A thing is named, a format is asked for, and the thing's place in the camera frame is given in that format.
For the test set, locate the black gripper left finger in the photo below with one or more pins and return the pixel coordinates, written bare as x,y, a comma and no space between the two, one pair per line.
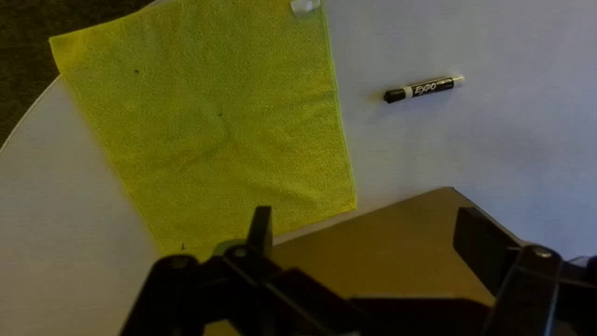
259,235

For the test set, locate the small clear plastic cap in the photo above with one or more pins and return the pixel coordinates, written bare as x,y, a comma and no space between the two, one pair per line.
304,7

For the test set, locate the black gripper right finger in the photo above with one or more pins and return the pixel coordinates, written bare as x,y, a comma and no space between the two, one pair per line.
485,248

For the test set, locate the large cardboard box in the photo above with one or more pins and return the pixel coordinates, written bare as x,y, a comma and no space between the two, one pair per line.
395,251

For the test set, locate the black dry erase marker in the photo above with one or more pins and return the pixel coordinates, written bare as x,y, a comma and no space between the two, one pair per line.
421,89

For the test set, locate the yellow microfiber cloth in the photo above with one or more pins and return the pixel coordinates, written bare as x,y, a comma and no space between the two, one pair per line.
209,110

